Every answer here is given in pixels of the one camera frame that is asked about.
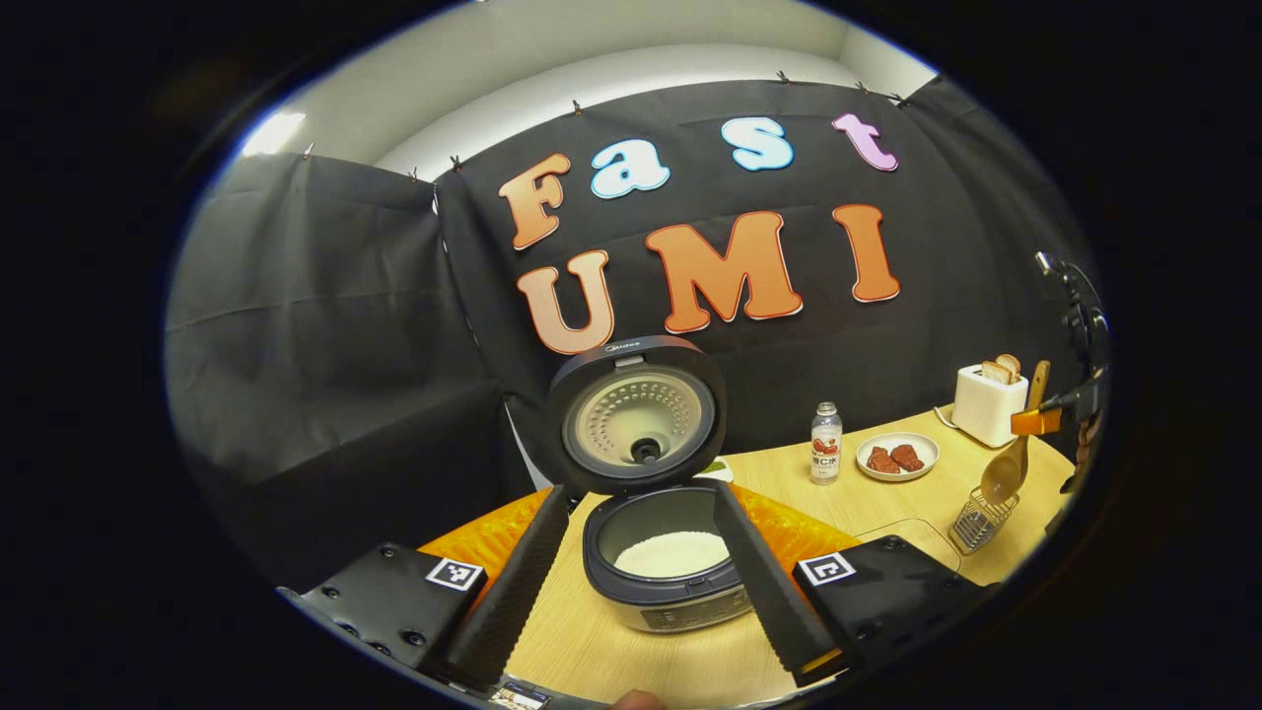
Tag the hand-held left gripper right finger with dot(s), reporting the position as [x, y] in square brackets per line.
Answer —
[769, 602]

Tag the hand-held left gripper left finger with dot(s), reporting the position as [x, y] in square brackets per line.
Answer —
[518, 592]

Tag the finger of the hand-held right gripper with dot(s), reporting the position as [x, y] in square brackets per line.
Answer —
[1035, 422]

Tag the wooden spoon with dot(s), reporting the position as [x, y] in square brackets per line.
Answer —
[1004, 478]

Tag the white rice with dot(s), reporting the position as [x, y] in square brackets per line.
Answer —
[670, 554]

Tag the dark grey rice cooker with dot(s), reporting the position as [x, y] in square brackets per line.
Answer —
[631, 424]

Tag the white toaster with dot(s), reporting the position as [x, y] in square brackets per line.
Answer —
[986, 409]

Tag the toast bread slice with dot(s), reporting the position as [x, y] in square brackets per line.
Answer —
[1011, 363]
[995, 373]

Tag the white oval plate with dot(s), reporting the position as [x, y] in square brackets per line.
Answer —
[932, 454]

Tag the red meat slice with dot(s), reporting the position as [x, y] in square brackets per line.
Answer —
[882, 461]
[907, 458]

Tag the white divided sauce dish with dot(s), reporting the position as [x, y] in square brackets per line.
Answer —
[718, 473]

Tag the clear drink bottle red label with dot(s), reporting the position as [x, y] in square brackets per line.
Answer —
[826, 454]

